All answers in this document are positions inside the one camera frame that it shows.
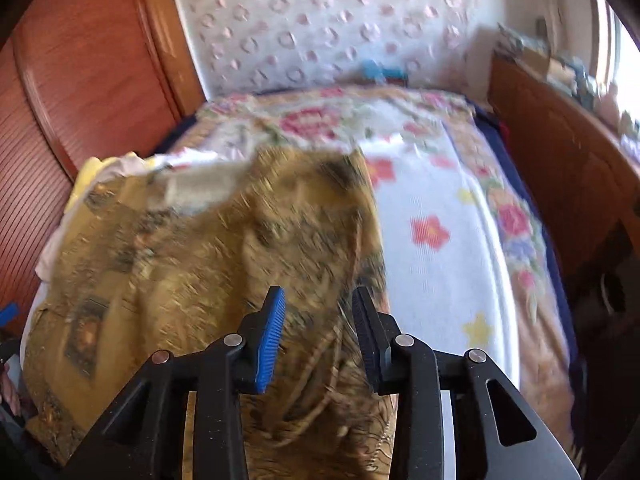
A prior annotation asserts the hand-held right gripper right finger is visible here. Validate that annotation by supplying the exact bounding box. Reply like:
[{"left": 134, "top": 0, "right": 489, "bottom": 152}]
[{"left": 351, "top": 286, "right": 583, "bottom": 480}]

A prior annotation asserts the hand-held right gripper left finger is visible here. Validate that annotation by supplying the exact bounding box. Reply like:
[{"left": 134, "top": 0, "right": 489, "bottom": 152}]
[{"left": 62, "top": 285, "right": 288, "bottom": 480}]

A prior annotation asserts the gold patterned scarf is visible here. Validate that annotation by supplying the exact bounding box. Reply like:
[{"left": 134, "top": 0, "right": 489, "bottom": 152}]
[{"left": 22, "top": 147, "right": 401, "bottom": 480}]

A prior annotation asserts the white flowered towel blanket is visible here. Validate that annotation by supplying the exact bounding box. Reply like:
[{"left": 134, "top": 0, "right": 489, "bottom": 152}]
[{"left": 165, "top": 132, "right": 523, "bottom": 403}]

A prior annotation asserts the yellow garment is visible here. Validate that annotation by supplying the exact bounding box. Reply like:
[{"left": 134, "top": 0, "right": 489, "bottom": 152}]
[{"left": 64, "top": 156, "right": 151, "bottom": 221}]

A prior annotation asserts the navy bedsheet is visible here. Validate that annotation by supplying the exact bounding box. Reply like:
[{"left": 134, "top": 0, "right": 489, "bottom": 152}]
[{"left": 472, "top": 102, "right": 588, "bottom": 411}]

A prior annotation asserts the beige floral plush blanket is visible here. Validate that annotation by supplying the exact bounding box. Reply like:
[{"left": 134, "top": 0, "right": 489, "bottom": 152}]
[{"left": 195, "top": 85, "right": 578, "bottom": 448}]

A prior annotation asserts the wooden side cabinet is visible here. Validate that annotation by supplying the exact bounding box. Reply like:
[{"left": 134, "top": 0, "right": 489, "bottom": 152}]
[{"left": 487, "top": 55, "right": 640, "bottom": 291}]

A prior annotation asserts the blue plastic item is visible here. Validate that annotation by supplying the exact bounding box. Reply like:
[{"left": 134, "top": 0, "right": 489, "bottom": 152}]
[{"left": 361, "top": 59, "right": 409, "bottom": 84}]

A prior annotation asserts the sheer curtain with pink circles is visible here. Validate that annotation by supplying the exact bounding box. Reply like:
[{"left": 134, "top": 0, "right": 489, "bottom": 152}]
[{"left": 167, "top": 0, "right": 501, "bottom": 100}]

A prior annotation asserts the cardboard box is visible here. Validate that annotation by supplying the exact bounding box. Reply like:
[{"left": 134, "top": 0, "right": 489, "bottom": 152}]
[{"left": 521, "top": 49, "right": 552, "bottom": 75}]

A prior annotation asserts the stack of papers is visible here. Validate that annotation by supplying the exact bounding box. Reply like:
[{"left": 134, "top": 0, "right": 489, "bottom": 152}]
[{"left": 496, "top": 22, "right": 532, "bottom": 57}]

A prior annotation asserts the blue bottle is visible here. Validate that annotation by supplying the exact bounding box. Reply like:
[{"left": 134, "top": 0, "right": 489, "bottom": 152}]
[{"left": 574, "top": 66, "right": 597, "bottom": 107}]

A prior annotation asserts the pink bottle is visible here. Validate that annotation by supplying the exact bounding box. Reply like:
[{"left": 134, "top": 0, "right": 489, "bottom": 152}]
[{"left": 599, "top": 86, "right": 622, "bottom": 122}]

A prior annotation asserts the window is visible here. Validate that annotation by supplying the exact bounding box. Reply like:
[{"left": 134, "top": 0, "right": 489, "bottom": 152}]
[{"left": 590, "top": 0, "right": 640, "bottom": 128}]

